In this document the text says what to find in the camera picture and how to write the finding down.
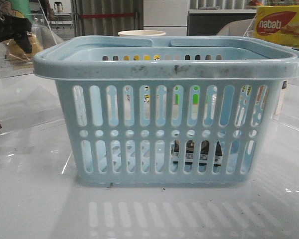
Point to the light blue plastic basket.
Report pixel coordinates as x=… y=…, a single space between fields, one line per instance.
x=167 y=109

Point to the clear acrylic shelf left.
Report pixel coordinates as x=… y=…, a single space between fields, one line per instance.
x=40 y=10

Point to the white paper cup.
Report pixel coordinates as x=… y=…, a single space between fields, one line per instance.
x=141 y=33

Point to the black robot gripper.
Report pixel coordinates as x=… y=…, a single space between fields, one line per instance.
x=16 y=28

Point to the yellow nabati wafer box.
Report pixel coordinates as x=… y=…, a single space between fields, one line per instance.
x=278 y=24

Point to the packaged bread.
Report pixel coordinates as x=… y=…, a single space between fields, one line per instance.
x=14 y=52

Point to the green yellow cartoon package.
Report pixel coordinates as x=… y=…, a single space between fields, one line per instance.
x=19 y=8

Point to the white drawer cabinet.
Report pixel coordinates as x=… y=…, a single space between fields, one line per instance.
x=170 y=16

